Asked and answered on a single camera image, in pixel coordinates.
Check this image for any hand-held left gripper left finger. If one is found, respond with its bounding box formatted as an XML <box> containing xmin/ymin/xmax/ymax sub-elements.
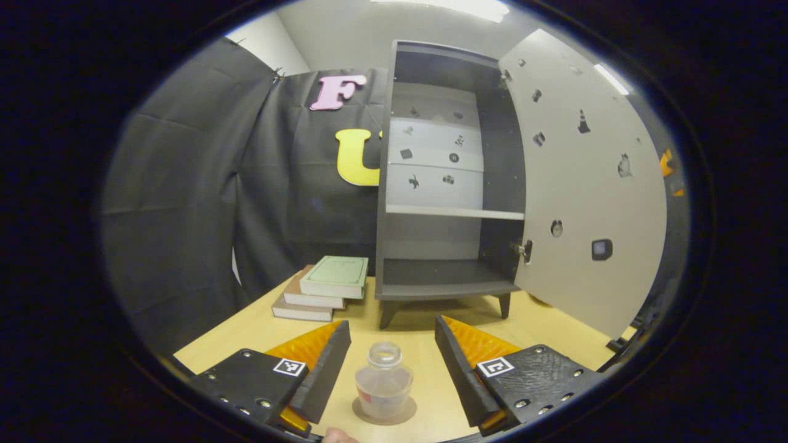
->
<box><xmin>191</xmin><ymin>320</ymin><xmax>353</xmax><ymax>434</ymax></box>

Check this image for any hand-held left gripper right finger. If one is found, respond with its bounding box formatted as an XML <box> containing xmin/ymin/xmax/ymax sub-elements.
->
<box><xmin>434</xmin><ymin>316</ymin><xmax>607</xmax><ymax>437</ymax></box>

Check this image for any brown round coaster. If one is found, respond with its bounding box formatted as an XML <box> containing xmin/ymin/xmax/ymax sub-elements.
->
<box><xmin>352</xmin><ymin>396</ymin><xmax>417</xmax><ymax>426</ymax></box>

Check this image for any clear glass bottle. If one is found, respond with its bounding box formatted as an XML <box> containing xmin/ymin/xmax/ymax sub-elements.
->
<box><xmin>355</xmin><ymin>342</ymin><xmax>414</xmax><ymax>422</ymax></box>

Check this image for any light grey cabinet door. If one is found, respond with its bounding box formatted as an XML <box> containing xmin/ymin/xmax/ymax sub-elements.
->
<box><xmin>497</xmin><ymin>28</ymin><xmax>669</xmax><ymax>339</ymax></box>

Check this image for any dark grey cabinet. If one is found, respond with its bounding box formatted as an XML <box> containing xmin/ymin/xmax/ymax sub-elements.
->
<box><xmin>374</xmin><ymin>40</ymin><xmax>530</xmax><ymax>330</ymax></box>

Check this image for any grey book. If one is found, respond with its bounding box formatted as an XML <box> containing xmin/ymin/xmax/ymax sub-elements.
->
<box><xmin>271</xmin><ymin>294</ymin><xmax>334</xmax><ymax>322</ymax></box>

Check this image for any brown book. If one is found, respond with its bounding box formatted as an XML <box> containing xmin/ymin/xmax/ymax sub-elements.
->
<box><xmin>283</xmin><ymin>265</ymin><xmax>347</xmax><ymax>310</ymax></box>

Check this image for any green book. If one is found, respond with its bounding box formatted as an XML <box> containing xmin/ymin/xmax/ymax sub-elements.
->
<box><xmin>300</xmin><ymin>255</ymin><xmax>370</xmax><ymax>300</ymax></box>

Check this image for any black backdrop cloth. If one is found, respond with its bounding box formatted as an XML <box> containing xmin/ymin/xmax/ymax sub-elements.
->
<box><xmin>102</xmin><ymin>37</ymin><xmax>395</xmax><ymax>357</ymax></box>

